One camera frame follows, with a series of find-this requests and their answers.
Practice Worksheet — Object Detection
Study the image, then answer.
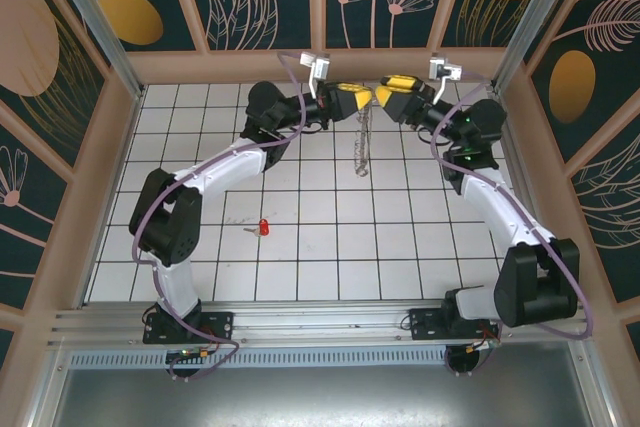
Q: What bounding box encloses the grey metal sheet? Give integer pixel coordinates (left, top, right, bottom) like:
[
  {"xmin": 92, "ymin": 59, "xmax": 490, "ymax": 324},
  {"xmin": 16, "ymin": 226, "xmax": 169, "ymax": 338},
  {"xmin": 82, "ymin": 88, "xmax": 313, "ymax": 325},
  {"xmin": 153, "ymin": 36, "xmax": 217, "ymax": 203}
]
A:
[{"xmin": 49, "ymin": 341, "xmax": 619, "ymax": 427}]

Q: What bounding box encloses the small circuit board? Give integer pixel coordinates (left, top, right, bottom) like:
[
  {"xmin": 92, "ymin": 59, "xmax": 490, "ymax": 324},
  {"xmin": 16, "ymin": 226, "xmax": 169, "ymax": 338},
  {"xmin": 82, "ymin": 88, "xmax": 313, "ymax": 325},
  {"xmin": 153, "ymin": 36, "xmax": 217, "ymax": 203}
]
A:
[
  {"xmin": 166, "ymin": 348, "xmax": 211, "ymax": 364},
  {"xmin": 463, "ymin": 338, "xmax": 501, "ymax": 354}
]

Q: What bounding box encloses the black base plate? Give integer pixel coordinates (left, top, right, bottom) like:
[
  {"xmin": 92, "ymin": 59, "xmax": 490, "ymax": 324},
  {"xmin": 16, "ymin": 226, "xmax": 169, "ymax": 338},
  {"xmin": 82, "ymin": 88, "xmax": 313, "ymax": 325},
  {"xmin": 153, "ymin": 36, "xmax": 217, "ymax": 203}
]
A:
[
  {"xmin": 408, "ymin": 304, "xmax": 501, "ymax": 346},
  {"xmin": 143, "ymin": 310, "xmax": 235, "ymax": 346}
]

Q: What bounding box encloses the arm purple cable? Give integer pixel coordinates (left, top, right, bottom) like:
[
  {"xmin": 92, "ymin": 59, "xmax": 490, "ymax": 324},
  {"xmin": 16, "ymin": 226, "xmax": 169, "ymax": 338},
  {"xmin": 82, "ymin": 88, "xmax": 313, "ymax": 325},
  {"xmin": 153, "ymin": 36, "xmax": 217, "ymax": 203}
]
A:
[
  {"xmin": 129, "ymin": 50, "xmax": 321, "ymax": 383},
  {"xmin": 430, "ymin": 69, "xmax": 596, "ymax": 378}
]

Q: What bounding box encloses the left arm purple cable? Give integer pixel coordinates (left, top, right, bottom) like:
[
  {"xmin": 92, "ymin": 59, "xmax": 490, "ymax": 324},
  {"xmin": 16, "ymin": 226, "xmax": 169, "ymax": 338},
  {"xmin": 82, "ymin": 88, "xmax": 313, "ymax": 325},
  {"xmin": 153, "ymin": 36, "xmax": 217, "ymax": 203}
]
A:
[{"xmin": 129, "ymin": 50, "xmax": 321, "ymax": 383}]

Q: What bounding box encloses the aluminium mounting rail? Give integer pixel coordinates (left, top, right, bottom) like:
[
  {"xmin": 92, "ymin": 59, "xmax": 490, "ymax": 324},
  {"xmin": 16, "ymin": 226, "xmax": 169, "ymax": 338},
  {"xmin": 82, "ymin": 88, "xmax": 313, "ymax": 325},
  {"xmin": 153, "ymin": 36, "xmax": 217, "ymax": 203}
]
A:
[{"xmin": 47, "ymin": 299, "xmax": 594, "ymax": 349}]

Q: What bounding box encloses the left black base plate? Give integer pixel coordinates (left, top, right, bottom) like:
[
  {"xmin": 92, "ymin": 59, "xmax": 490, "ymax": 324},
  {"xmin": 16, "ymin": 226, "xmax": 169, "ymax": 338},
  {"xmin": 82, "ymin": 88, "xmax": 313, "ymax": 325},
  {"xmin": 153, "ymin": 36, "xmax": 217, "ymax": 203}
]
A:
[{"xmin": 143, "ymin": 310, "xmax": 235, "ymax": 346}]

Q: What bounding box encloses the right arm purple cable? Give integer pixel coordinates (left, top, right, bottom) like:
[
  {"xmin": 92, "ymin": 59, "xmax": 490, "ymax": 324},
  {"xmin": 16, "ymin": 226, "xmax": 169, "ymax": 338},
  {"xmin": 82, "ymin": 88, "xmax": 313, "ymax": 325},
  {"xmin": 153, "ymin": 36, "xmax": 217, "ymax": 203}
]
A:
[{"xmin": 430, "ymin": 69, "xmax": 596, "ymax": 378}]

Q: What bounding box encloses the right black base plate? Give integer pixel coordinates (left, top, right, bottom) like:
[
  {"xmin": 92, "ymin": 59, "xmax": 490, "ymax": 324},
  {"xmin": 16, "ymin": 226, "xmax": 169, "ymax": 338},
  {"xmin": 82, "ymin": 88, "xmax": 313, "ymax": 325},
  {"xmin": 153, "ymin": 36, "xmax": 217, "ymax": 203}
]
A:
[{"xmin": 408, "ymin": 304, "xmax": 501, "ymax": 346}]

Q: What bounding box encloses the grey slotted cable duct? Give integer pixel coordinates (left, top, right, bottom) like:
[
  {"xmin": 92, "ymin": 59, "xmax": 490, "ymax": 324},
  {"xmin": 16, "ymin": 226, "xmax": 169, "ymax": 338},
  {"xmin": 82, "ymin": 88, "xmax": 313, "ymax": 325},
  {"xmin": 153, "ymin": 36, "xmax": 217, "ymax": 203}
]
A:
[{"xmin": 67, "ymin": 349, "xmax": 451, "ymax": 371}]

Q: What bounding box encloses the right small circuit board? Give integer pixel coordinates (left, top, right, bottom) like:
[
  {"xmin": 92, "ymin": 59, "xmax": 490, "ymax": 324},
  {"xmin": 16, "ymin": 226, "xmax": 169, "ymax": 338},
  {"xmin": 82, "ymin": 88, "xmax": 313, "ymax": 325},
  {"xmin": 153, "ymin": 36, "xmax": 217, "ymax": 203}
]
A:
[{"xmin": 463, "ymin": 338, "xmax": 501, "ymax": 354}]

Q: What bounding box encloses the aluminium corner post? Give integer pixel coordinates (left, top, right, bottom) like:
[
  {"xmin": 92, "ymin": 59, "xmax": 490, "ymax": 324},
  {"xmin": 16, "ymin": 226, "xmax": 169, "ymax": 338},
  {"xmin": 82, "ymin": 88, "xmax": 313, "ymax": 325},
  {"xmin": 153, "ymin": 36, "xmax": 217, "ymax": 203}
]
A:
[
  {"xmin": 490, "ymin": 0, "xmax": 587, "ymax": 94},
  {"xmin": 40, "ymin": 0, "xmax": 147, "ymax": 99}
]

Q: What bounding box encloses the left small circuit board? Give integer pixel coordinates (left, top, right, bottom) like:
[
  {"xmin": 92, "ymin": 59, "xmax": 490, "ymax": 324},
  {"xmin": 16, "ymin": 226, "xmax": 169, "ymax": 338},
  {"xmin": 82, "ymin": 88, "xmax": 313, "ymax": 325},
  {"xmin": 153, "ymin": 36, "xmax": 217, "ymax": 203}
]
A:
[{"xmin": 166, "ymin": 348, "xmax": 211, "ymax": 364}]

